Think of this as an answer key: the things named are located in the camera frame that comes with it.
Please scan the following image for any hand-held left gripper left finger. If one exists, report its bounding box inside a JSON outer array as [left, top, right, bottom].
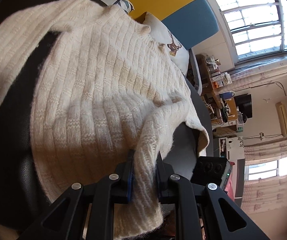
[[18, 149, 136, 240]]

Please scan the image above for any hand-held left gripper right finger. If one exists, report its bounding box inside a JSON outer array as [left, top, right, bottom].
[[156, 152, 270, 240]]

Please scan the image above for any cream knit sweater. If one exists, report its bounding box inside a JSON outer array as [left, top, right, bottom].
[[0, 0, 210, 239]]

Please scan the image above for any pink ruffled cloth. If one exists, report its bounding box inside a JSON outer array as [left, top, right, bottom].
[[224, 175, 235, 200]]

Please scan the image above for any small window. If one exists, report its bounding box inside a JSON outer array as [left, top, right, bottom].
[[245, 156, 287, 180]]

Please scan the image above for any floral curtain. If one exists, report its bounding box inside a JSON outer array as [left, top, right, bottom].
[[241, 135, 287, 213], [230, 55, 287, 87]]

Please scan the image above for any light wooden chair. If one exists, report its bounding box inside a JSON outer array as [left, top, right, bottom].
[[225, 97, 238, 125]]

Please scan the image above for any black television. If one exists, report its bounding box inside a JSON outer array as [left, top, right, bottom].
[[234, 94, 253, 118]]

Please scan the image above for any blue chair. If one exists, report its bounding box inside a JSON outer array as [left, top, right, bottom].
[[219, 92, 235, 101]]

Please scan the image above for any wooden desk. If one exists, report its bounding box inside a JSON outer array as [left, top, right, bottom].
[[196, 54, 236, 130]]

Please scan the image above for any box of papers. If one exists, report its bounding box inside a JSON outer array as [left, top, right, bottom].
[[216, 72, 233, 85]]

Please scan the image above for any white kettle set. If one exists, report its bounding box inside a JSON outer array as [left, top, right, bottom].
[[205, 56, 220, 70]]

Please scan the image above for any curved metal rod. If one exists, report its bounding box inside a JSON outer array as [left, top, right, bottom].
[[249, 81, 287, 97]]

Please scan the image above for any white deer print pillow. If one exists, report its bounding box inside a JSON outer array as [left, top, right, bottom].
[[143, 12, 190, 77]]

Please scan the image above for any large barred window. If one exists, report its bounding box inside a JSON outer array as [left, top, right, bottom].
[[214, 0, 287, 60]]

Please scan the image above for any grey yellow blue sofa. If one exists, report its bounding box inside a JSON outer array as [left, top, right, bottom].
[[118, 0, 219, 50]]

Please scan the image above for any wall air conditioner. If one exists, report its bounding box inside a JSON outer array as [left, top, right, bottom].
[[276, 102, 287, 135]]

